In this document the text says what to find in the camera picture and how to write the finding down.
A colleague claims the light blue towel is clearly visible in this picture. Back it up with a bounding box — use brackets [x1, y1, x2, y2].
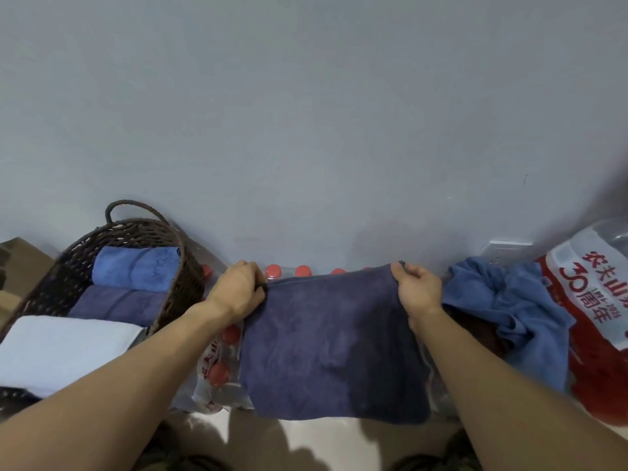
[92, 245, 183, 294]
[441, 257, 578, 394]

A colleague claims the person's left forearm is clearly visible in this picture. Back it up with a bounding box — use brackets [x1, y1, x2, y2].
[0, 298, 241, 471]

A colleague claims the person's right forearm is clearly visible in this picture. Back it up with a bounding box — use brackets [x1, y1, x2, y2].
[410, 306, 628, 471]

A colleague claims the person's grey shoe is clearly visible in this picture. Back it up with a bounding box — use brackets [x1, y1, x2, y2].
[132, 421, 232, 471]
[391, 428, 484, 471]

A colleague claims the person's left hand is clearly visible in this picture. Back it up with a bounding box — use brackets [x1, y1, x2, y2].
[203, 260, 270, 329]

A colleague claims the brown paper bag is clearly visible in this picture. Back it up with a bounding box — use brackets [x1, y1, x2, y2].
[0, 236, 56, 329]

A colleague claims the person's right grey shoe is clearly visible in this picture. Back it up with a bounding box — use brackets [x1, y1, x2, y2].
[391, 428, 484, 471]

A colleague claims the dark grey towel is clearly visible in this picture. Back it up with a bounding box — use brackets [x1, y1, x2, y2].
[239, 263, 434, 426]

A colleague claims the dark blue towel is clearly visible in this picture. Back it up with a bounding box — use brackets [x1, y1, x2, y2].
[67, 285, 169, 329]

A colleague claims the white wall socket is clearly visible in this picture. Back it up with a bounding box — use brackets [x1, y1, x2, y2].
[478, 239, 534, 266]

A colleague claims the person's left grey shoe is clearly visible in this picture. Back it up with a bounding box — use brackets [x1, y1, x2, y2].
[132, 421, 232, 471]

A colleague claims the brown towel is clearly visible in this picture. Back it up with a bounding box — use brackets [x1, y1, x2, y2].
[444, 306, 514, 360]

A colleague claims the dark brown wicker basket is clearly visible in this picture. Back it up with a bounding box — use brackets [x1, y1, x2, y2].
[0, 200, 206, 413]

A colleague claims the person's right hand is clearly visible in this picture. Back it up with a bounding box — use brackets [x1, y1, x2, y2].
[390, 261, 445, 335]

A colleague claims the cream towel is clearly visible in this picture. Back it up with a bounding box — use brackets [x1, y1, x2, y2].
[0, 316, 147, 399]

